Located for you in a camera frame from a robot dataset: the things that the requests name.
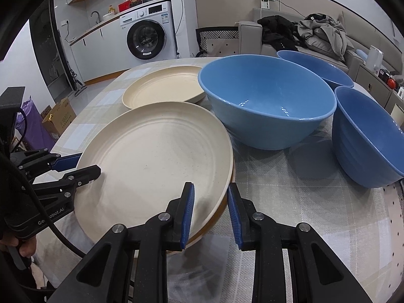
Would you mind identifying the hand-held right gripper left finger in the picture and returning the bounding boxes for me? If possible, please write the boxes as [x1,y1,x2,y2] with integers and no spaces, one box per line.
[47,181,195,303]

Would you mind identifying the grey jacket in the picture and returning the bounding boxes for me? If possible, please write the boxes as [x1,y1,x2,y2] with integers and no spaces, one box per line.
[297,13,356,62]

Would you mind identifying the red box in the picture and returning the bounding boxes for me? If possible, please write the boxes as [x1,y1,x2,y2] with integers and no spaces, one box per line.
[118,0,142,14]

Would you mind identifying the purple bag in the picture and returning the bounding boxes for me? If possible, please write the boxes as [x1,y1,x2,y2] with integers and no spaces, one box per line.
[14,96,57,150]

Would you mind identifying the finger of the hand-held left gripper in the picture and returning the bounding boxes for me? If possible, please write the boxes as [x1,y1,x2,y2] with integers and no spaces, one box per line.
[22,165,102,202]
[11,148,83,180]

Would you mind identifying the white kitchen counter cabinet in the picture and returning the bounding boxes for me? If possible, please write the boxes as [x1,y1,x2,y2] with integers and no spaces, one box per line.
[69,13,131,84]

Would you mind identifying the cardboard box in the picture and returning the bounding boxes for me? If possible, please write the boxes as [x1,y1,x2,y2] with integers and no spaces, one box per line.
[42,98,76,138]

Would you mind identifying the grey sofa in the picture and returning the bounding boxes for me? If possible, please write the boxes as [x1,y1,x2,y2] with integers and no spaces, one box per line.
[237,8,404,86]

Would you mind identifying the black jacket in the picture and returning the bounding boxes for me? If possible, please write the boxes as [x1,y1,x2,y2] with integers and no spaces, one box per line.
[257,15,308,53]

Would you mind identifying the floor mop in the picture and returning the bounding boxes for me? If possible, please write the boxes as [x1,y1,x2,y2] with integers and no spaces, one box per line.
[67,59,88,97]

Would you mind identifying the white washing machine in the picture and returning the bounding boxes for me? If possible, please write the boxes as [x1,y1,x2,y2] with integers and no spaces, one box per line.
[119,1,178,61]

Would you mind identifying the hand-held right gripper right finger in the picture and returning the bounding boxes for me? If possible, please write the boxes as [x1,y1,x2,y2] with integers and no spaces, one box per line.
[226,182,373,303]

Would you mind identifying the blue ceramic bowl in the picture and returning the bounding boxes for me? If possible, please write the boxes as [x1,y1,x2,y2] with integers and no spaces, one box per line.
[332,86,404,189]
[198,55,338,151]
[277,50,355,93]

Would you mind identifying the cream speckled plate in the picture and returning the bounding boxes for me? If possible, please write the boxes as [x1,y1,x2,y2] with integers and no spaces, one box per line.
[75,102,235,249]
[166,161,237,256]
[122,65,207,110]

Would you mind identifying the person's left hand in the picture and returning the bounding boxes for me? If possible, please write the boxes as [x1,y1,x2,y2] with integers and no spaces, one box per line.
[0,232,38,259]

